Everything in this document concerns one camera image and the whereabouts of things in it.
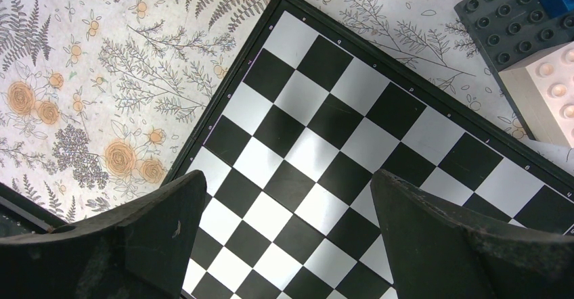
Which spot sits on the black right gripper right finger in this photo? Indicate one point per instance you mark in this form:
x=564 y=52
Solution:
x=437 y=249

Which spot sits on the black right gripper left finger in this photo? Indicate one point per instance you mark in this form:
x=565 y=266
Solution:
x=138 y=250

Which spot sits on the black white chessboard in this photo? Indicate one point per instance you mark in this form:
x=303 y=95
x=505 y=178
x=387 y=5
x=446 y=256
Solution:
x=289 y=143

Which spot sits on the floral tablecloth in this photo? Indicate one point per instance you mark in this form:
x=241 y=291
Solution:
x=99 y=96

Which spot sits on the white toy brick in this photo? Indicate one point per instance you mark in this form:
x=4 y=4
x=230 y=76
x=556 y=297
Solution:
x=541 y=86

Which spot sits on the dark grey toy brick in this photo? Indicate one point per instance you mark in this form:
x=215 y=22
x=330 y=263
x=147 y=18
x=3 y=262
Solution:
x=508 y=31

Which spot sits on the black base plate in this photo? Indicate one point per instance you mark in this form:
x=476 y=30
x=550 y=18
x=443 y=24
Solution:
x=20 y=216

